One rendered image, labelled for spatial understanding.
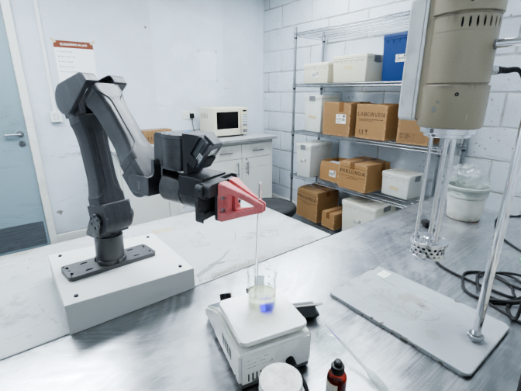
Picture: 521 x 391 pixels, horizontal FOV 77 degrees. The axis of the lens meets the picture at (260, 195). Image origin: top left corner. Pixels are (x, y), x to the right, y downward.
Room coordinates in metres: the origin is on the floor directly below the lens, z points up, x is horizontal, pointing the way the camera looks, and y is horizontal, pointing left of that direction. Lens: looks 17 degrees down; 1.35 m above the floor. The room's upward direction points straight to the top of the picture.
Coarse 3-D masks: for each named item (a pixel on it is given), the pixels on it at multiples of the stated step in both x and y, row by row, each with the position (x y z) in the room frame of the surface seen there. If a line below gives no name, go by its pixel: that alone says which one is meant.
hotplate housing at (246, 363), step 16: (224, 320) 0.48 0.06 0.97; (224, 336) 0.46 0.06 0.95; (288, 336) 0.44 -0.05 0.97; (304, 336) 0.45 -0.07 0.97; (224, 352) 0.47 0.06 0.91; (240, 352) 0.41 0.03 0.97; (256, 352) 0.41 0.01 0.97; (272, 352) 0.42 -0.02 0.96; (288, 352) 0.43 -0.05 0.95; (304, 352) 0.45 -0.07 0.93; (240, 368) 0.40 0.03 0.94; (256, 368) 0.41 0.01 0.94; (240, 384) 0.41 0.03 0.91
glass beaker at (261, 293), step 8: (264, 264) 0.52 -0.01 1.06; (272, 264) 0.51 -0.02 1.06; (248, 272) 0.50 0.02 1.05; (264, 272) 0.52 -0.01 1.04; (272, 272) 0.51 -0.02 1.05; (248, 280) 0.49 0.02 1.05; (256, 280) 0.47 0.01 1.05; (264, 280) 0.47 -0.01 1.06; (272, 280) 0.47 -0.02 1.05; (248, 288) 0.49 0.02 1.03; (256, 288) 0.47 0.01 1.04; (264, 288) 0.47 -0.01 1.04; (272, 288) 0.48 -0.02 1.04; (248, 296) 0.49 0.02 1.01; (256, 296) 0.47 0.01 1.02; (264, 296) 0.47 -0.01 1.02; (272, 296) 0.48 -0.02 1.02; (248, 304) 0.49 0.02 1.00; (256, 304) 0.47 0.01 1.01; (264, 304) 0.47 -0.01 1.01; (272, 304) 0.48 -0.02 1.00; (256, 312) 0.47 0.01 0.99; (264, 312) 0.47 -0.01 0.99
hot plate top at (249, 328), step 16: (224, 304) 0.50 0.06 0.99; (240, 304) 0.50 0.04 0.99; (288, 304) 0.50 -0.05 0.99; (240, 320) 0.46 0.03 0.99; (256, 320) 0.46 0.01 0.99; (272, 320) 0.46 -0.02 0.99; (288, 320) 0.46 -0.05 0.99; (304, 320) 0.46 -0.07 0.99; (240, 336) 0.42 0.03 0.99; (256, 336) 0.42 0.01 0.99; (272, 336) 0.42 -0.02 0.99
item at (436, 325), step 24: (336, 288) 0.67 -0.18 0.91; (360, 288) 0.67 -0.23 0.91; (384, 288) 0.67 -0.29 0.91; (408, 288) 0.67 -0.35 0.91; (360, 312) 0.59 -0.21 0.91; (384, 312) 0.58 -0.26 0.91; (408, 312) 0.58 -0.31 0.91; (432, 312) 0.58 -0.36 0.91; (456, 312) 0.58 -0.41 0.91; (408, 336) 0.51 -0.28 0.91; (432, 336) 0.51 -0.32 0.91; (456, 336) 0.51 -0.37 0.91; (456, 360) 0.45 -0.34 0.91; (480, 360) 0.45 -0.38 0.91
